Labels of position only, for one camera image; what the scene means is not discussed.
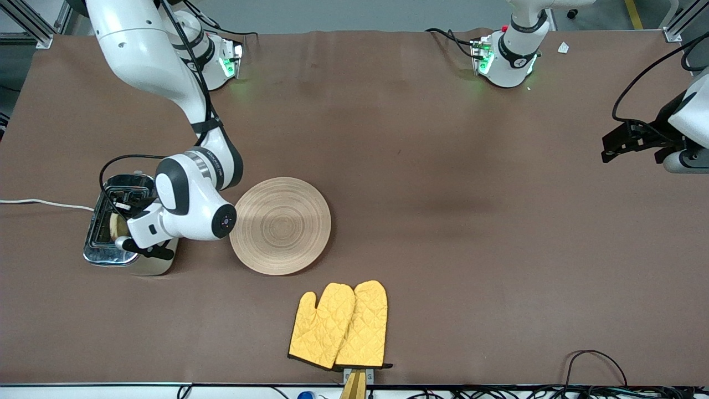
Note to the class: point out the beige and chrome toaster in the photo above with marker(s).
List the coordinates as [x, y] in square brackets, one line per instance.
[99, 255]

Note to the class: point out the aluminium frame post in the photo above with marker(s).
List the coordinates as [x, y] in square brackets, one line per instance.
[673, 35]
[43, 37]

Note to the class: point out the yellow quilted oven mitt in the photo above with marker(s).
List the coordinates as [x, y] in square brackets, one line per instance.
[365, 327]
[321, 332]

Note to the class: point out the brown table cover sheet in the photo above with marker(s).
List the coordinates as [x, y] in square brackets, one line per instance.
[443, 166]

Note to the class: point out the round light wooden plate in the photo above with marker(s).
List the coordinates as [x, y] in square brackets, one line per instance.
[279, 227]

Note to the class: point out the grey metal bracket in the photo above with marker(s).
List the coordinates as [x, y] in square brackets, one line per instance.
[370, 376]

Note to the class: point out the brown bread slice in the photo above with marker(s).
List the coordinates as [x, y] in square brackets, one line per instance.
[117, 227]

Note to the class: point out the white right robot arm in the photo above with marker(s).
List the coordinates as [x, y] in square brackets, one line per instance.
[133, 44]

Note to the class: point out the white paper scrap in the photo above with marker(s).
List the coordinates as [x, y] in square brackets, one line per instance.
[563, 47]

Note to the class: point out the black caster wheel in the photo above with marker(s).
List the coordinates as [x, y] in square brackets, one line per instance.
[573, 13]

